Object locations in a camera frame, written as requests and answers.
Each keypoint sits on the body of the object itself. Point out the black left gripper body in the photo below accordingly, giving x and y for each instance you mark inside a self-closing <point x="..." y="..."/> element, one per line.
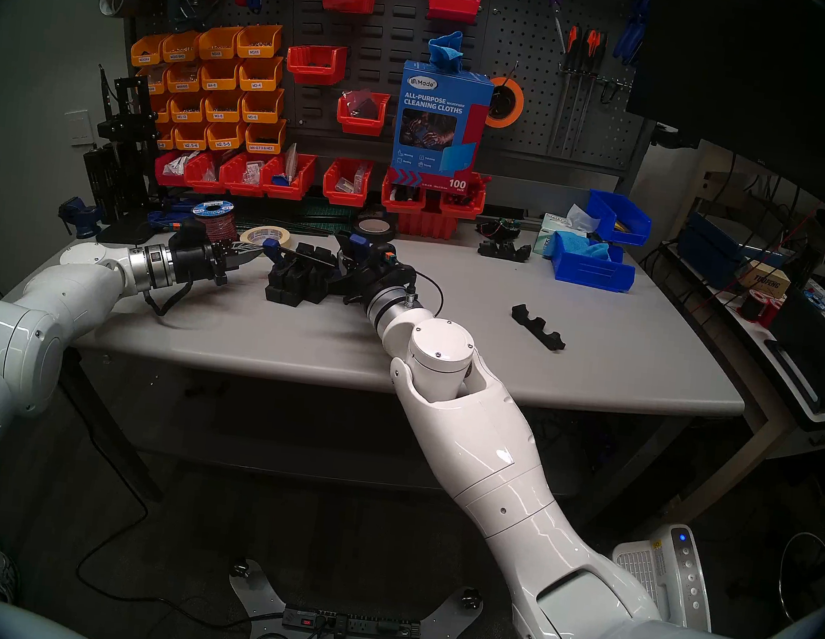
<point x="195" y="261"/>

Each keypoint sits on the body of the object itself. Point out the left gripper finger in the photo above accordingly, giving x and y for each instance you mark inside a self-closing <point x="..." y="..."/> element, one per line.
<point x="245" y="259"/>
<point x="244" y="246"/>

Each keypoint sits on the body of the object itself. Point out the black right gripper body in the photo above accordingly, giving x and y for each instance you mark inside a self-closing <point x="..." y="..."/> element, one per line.
<point x="380" y="281"/>

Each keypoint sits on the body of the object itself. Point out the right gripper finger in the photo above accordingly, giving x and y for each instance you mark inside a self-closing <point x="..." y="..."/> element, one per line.
<point x="344" y="257"/>

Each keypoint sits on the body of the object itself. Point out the blue black bar clamp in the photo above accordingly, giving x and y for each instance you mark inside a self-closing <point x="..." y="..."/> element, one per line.
<point x="272" y="247"/>

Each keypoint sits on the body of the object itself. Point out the black 3D printed piece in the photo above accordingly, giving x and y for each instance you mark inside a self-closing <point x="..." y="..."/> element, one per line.
<point x="323" y="280"/>
<point x="288" y="284"/>

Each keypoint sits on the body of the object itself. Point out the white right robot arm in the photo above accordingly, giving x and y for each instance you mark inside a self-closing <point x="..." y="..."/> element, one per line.
<point x="485" y="462"/>

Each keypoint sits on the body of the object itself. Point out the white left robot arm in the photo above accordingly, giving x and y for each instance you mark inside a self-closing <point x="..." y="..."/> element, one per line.
<point x="23" y="333"/>

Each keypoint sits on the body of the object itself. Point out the blue hand clamp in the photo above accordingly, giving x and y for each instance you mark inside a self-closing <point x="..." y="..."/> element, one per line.
<point x="167" y="212"/>

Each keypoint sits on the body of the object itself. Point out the black printed clip block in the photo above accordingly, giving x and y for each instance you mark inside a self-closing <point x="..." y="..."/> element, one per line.
<point x="504" y="250"/>

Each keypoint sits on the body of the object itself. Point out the beige masking tape roll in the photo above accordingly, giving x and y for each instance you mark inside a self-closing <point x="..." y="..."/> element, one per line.
<point x="264" y="233"/>

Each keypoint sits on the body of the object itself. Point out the black tape roll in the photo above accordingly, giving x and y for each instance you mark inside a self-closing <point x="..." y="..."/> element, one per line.
<point x="374" y="227"/>

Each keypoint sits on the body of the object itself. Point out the green cutting mat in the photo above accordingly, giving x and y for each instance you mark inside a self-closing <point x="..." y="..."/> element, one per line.
<point x="328" y="215"/>

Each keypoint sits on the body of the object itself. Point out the stacked red storage bins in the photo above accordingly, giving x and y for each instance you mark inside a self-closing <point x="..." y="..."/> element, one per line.
<point x="430" y="225"/>

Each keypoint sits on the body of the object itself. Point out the yellow storage bin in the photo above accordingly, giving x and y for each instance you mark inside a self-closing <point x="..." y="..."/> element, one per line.
<point x="217" y="51"/>
<point x="224" y="144"/>
<point x="186" y="115"/>
<point x="190" y="144"/>
<point x="147" y="59"/>
<point x="257" y="50"/>
<point x="262" y="115"/>
<point x="183" y="86"/>
<point x="220" y="82"/>
<point x="165" y="144"/>
<point x="259" y="83"/>
<point x="180" y="55"/>
<point x="161" y="116"/>
<point x="156" y="87"/>
<point x="223" y="114"/>
<point x="264" y="146"/>

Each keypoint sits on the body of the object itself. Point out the blue bench vise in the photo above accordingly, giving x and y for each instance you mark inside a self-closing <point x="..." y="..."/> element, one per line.
<point x="83" y="214"/>

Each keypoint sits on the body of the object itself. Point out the black tool stand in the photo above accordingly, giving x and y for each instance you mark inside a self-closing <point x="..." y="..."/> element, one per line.
<point x="126" y="146"/>

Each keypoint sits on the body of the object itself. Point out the blue cleaning cloths box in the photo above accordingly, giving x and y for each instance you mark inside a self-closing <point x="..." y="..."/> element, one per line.
<point x="440" y="127"/>

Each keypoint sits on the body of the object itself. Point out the green white tissue box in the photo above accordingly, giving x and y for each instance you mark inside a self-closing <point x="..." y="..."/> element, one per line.
<point x="549" y="238"/>

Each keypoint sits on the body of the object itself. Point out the blue cloth in bin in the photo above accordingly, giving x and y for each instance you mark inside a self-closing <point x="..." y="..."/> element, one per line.
<point x="581" y="248"/>

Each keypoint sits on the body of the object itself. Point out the blue plastic storage bin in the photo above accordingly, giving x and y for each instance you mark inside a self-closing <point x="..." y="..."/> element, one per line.
<point x="593" y="275"/>
<point x="624" y="224"/>

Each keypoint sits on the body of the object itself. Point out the orange tape roll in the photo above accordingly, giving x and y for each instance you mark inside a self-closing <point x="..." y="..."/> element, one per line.
<point x="518" y="105"/>

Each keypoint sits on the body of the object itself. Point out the dark grey pegboard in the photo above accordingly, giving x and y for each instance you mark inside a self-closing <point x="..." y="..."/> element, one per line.
<point x="405" y="36"/>

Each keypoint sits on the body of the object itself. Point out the blue cloth in box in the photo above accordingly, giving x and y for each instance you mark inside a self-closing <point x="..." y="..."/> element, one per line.
<point x="446" y="51"/>

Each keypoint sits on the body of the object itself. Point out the orange black screwdriver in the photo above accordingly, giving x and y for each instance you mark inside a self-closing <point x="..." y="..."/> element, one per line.
<point x="600" y="49"/>

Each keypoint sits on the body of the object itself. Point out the blue equipment case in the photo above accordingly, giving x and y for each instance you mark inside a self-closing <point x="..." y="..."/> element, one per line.
<point x="713" y="251"/>

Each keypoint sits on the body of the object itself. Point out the white side desk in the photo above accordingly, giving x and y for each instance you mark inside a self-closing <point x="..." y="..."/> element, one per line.
<point x="722" y="300"/>

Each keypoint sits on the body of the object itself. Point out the black power strip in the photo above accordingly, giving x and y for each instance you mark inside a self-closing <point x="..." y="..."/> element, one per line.
<point x="351" y="624"/>

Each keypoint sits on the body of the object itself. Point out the small cardboard box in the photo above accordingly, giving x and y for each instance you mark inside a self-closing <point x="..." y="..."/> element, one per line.
<point x="765" y="277"/>

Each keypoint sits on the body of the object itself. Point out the red thread spool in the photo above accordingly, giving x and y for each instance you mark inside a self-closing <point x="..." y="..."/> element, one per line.
<point x="769" y="310"/>

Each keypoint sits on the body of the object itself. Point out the white air purifier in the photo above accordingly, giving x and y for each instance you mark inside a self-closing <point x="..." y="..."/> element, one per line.
<point x="686" y="578"/>

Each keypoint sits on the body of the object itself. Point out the large black monitor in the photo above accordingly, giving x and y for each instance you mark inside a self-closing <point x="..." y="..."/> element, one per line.
<point x="774" y="82"/>

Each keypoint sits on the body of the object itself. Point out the black flat device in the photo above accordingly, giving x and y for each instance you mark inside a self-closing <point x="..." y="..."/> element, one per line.
<point x="815" y="357"/>

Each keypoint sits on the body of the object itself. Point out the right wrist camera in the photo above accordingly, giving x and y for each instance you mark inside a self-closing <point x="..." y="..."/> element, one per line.
<point x="391" y="257"/>

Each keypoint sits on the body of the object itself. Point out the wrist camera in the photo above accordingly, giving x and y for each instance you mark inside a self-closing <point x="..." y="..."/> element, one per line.
<point x="191" y="228"/>
<point x="391" y="257"/>

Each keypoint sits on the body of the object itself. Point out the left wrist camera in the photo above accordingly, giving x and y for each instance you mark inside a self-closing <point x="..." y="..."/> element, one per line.
<point x="191" y="228"/>

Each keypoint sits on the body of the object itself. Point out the black printed notched bracket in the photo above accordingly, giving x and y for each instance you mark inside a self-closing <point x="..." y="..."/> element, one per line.
<point x="538" y="327"/>

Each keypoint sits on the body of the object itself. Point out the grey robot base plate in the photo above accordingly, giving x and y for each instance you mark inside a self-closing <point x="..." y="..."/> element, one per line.
<point x="259" y="592"/>

